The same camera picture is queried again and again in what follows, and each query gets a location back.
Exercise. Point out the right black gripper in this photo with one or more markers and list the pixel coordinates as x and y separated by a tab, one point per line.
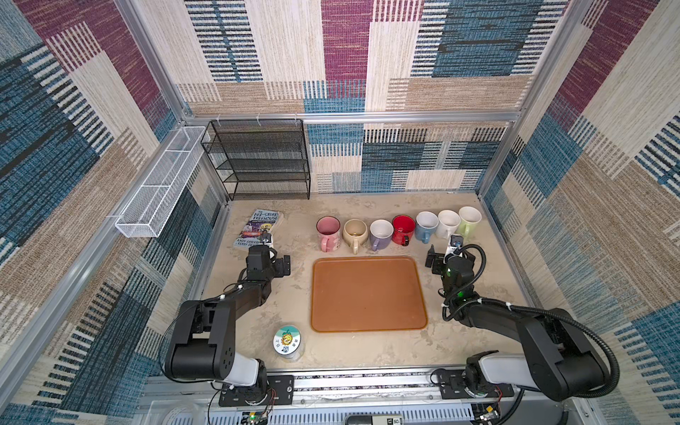
436	258

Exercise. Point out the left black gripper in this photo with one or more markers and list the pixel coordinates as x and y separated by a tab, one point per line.
280	268

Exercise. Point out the white mug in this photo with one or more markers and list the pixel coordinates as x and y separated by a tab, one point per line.
448	224

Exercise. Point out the light green mug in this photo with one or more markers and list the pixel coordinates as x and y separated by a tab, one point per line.
469	219

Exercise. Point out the blue dotted mug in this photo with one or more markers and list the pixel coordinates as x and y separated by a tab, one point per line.
426	226

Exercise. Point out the red mug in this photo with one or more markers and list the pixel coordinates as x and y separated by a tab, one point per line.
403	229

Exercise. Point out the pink ghost mug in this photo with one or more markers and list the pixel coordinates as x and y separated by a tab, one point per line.
329	230

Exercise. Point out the purple mug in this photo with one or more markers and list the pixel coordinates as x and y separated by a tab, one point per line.
381	232

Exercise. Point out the brown plastic tray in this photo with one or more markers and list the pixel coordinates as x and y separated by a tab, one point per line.
366	294

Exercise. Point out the beige ceramic teapot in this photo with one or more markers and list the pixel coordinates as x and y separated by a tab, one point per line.
355	234

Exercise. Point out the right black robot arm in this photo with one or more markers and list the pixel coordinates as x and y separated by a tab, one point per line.
561	358

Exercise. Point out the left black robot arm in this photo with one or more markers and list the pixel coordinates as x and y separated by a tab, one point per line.
203	345

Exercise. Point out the paperback book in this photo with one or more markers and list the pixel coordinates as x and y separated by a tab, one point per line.
260	221

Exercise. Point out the clear jar green lid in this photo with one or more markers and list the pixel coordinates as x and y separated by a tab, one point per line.
288	343

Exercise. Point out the black wire shelf rack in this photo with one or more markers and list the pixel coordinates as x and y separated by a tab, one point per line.
260	159

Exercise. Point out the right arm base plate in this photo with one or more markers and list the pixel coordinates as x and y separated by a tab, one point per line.
452	385

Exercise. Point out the white wire mesh basket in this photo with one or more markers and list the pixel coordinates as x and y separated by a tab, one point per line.
149	210

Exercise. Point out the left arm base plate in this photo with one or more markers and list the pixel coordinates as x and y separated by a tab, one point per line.
267	390

